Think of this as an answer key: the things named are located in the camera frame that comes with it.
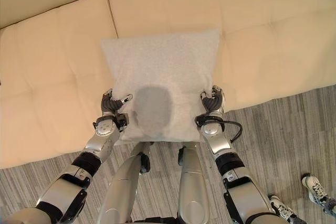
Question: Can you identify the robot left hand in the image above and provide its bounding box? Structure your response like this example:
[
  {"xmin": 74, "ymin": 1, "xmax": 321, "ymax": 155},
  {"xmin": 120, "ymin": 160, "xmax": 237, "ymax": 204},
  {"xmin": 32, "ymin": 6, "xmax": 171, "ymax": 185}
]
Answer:
[{"xmin": 100, "ymin": 89, "xmax": 134, "ymax": 117}]

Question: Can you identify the light grey square cushion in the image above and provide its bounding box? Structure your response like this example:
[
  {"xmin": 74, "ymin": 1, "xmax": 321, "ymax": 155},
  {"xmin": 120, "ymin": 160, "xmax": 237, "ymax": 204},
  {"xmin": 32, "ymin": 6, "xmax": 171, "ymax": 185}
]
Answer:
[{"xmin": 100, "ymin": 27, "xmax": 223, "ymax": 146}]

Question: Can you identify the silver robot left leg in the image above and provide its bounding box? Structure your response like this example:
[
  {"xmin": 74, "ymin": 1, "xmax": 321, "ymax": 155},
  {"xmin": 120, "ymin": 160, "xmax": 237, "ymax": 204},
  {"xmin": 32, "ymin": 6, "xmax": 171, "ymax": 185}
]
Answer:
[{"xmin": 97, "ymin": 142, "xmax": 155, "ymax": 224}]

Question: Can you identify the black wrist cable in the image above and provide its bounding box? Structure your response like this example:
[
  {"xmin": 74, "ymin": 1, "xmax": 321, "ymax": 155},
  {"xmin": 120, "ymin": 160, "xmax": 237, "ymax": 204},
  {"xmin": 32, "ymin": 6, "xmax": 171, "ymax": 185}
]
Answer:
[{"xmin": 194, "ymin": 116, "xmax": 244, "ymax": 143}]

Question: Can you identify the silver robot leg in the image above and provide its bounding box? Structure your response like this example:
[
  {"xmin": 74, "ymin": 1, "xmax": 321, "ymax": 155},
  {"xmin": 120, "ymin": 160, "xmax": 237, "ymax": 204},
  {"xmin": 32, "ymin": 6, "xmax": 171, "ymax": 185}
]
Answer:
[
  {"xmin": 97, "ymin": 142, "xmax": 155, "ymax": 224},
  {"xmin": 176, "ymin": 142, "xmax": 211, "ymax": 224}
]

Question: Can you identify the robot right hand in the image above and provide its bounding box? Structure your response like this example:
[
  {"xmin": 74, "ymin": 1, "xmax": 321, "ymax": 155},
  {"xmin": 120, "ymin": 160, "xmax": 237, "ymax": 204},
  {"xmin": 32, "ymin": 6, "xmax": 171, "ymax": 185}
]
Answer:
[{"xmin": 200, "ymin": 84, "xmax": 225, "ymax": 118}]

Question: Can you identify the silver robot right leg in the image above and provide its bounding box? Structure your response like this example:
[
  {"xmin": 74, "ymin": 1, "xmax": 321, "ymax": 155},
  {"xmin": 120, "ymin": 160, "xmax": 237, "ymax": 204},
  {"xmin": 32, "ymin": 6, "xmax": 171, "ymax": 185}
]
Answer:
[{"xmin": 176, "ymin": 142, "xmax": 211, "ymax": 224}]

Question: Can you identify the person's white sneaker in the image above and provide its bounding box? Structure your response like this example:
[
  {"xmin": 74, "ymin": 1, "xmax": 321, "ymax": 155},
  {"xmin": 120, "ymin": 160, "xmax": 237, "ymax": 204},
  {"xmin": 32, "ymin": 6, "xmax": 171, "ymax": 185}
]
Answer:
[
  {"xmin": 268, "ymin": 195, "xmax": 300, "ymax": 222},
  {"xmin": 301, "ymin": 173, "xmax": 329, "ymax": 205}
]

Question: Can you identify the cream leather sofa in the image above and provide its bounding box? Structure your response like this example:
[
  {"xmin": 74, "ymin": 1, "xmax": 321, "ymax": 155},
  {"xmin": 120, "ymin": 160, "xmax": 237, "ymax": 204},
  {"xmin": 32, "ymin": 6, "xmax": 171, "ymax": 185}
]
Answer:
[{"xmin": 0, "ymin": 0, "xmax": 336, "ymax": 169}]

